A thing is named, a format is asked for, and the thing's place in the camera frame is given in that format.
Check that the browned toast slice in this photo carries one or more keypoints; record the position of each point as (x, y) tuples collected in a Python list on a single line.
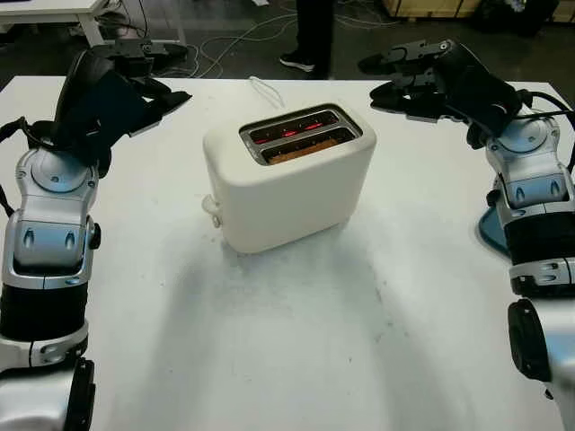
[(301, 153)]

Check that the white desk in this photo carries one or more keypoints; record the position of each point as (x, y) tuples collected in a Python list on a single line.
[(45, 6)]

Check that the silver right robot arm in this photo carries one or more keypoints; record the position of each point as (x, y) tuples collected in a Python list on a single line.
[(530, 179)]

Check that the person in black trousers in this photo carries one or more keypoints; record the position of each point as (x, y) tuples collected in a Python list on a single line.
[(314, 27)]

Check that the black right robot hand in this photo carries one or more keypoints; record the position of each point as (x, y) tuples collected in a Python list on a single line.
[(476, 85)]

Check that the blue plastic tray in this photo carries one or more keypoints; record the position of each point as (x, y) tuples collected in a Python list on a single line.
[(492, 233)]

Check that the black bag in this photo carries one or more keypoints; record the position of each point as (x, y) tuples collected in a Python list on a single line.
[(516, 15)]

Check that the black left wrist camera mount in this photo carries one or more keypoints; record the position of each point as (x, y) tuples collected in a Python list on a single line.
[(117, 103)]

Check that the wooden crate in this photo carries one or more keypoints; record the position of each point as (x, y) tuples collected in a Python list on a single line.
[(431, 6)]

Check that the white two-slot toaster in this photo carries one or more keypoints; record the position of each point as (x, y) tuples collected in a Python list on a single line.
[(287, 193)]

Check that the white toaster lever knob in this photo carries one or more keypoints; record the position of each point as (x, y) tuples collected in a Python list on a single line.
[(210, 204)]

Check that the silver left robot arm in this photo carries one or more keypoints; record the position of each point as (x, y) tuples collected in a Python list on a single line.
[(49, 233)]

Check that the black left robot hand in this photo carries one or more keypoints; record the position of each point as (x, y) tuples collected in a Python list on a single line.
[(76, 90)]

